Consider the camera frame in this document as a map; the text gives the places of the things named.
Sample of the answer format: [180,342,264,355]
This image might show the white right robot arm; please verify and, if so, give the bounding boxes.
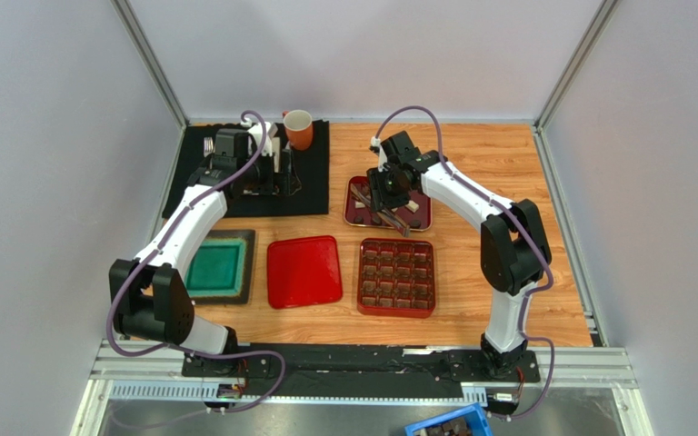
[366,132,552,379]

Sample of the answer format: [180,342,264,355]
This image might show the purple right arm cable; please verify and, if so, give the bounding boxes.
[372,104,557,421]

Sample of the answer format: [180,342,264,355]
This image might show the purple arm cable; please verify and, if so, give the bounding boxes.
[372,104,557,421]
[104,109,287,415]

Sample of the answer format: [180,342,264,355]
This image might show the red chocolate serving tray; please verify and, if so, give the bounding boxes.
[344,175,433,232]

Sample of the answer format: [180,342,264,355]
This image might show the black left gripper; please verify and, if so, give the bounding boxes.
[237,148,300,196]

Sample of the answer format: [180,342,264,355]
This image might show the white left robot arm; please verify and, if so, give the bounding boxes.
[105,119,299,359]

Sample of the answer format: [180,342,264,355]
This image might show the black cloth placemat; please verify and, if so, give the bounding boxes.
[161,119,330,219]

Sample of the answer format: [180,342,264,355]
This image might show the silver fork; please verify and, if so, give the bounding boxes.
[203,137,214,156]

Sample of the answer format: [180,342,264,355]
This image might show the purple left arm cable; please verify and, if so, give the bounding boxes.
[104,109,287,415]

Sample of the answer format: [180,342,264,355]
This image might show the red tin lid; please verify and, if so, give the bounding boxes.
[266,235,343,310]

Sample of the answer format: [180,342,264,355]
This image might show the metal serving tongs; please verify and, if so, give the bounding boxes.
[349,183,411,237]

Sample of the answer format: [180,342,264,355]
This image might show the red chocolate box with tray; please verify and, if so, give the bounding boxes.
[356,238,436,319]

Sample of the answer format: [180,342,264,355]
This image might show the blue plastic bin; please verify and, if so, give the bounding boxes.
[404,403,494,436]

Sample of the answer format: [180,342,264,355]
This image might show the turquoise glazed dark plate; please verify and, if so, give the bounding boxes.
[185,229,256,305]

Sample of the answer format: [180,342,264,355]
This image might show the orange mug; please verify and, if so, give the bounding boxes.
[283,109,314,151]

